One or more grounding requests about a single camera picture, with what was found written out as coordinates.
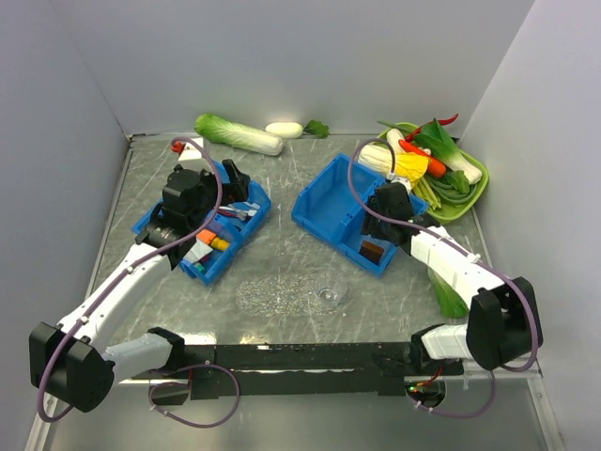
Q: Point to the left blue storage bin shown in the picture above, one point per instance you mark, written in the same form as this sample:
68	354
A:
233	230

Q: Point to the green beans bundle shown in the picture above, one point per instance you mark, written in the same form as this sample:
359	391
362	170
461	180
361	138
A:
441	196

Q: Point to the blue storage bin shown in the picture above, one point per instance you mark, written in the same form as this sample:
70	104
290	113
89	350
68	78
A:
233	230
328	211

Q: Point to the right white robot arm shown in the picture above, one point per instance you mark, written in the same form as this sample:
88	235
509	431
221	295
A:
503	327

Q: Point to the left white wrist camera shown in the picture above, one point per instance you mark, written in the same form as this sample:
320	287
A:
186	151

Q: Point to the clear plastic cup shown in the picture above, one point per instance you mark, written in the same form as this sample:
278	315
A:
330	291

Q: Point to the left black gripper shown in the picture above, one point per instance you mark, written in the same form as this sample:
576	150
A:
237	190

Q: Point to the orange carrot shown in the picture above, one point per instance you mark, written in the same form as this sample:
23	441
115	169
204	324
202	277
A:
435	168

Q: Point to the green vegetable tray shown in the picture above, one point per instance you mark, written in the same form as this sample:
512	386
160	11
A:
445	177

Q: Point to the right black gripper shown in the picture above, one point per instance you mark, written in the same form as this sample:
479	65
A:
369	226

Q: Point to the orange toothpaste tube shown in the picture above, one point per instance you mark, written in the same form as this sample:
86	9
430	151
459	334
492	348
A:
206	236

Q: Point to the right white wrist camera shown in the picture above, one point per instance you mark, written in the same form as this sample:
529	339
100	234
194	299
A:
392	178

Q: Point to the small green cabbage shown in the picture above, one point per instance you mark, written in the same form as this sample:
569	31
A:
451	305

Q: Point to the white radish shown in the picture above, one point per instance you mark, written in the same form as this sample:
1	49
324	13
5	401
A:
286	130

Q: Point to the green napa cabbage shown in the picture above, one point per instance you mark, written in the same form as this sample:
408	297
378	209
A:
224	132

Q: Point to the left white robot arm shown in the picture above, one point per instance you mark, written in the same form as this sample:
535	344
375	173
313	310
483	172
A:
73	360

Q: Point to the right blue storage bin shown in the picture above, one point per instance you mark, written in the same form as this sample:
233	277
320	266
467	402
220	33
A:
328	211

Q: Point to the black base frame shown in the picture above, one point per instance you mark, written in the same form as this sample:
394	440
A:
305	369

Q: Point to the yellow capped tube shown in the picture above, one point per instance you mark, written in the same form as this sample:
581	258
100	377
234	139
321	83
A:
219	244

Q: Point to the white toothbrush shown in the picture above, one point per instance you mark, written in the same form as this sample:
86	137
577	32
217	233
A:
244	206

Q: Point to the bok choy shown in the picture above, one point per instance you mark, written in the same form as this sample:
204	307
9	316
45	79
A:
444	148

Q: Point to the white toothpaste tube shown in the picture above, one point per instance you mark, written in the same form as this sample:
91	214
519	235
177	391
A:
198	251

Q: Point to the yellow white cabbage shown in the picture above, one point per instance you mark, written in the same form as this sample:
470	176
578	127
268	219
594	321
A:
410	166

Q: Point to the red blue toothbrush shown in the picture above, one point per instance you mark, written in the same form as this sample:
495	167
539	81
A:
233	212

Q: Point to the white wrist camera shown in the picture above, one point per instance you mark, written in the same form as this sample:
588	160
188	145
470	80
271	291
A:
392	178
186	151

